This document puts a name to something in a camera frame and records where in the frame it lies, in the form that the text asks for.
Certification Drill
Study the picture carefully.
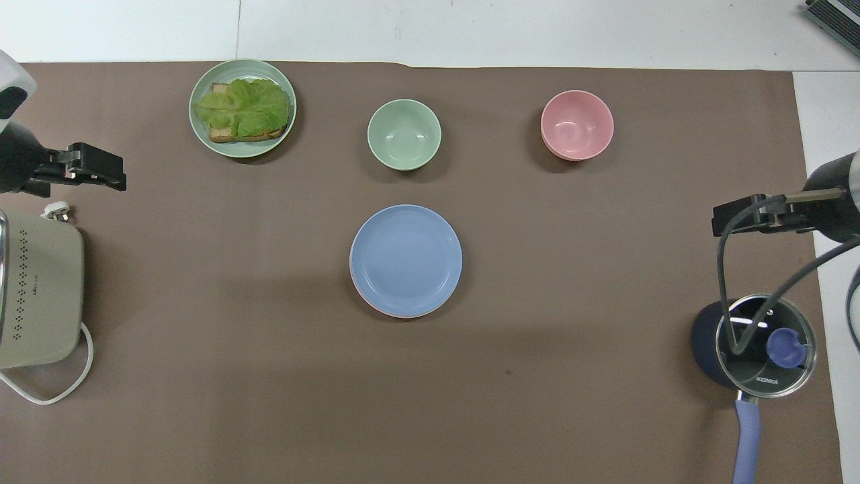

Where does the toast slice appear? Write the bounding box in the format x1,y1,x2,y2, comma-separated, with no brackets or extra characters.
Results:
209,82,290,144

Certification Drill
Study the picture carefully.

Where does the green plate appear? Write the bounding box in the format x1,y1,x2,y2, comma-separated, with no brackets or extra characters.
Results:
189,58,298,159

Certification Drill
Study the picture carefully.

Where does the dark ribbed panel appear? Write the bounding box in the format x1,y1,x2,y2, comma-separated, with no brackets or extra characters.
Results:
805,0,860,39

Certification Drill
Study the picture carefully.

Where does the green lettuce leaf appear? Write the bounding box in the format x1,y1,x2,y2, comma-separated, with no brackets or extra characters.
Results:
193,78,292,138

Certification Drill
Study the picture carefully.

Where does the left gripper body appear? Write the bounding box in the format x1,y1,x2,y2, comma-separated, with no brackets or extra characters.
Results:
0,120,66,199

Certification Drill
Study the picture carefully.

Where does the dark blue saucepan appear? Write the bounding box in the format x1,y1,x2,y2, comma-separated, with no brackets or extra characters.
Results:
691,298,818,484

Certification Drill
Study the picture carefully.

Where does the white power cable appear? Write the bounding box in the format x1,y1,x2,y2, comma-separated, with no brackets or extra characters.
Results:
0,321,94,406

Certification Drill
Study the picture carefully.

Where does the black cable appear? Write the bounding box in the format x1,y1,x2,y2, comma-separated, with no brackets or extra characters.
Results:
716,198,860,356
846,264,860,355

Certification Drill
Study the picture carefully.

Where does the beige toaster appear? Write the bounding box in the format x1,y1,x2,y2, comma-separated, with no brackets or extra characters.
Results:
0,208,85,370

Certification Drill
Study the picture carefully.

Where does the green bowl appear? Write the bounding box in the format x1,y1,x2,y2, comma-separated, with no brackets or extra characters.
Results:
367,99,442,171

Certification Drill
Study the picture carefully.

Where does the blue plate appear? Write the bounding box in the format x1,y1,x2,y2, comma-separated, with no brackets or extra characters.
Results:
349,204,464,317

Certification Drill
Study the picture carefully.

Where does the glass lid with blue knob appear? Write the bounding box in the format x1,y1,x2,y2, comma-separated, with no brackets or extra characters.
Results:
715,294,818,399

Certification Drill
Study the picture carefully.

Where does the pink bowl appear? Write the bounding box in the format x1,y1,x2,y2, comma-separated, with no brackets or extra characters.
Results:
540,90,615,162

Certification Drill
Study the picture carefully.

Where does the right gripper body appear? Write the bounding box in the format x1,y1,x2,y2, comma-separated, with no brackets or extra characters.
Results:
773,153,855,244

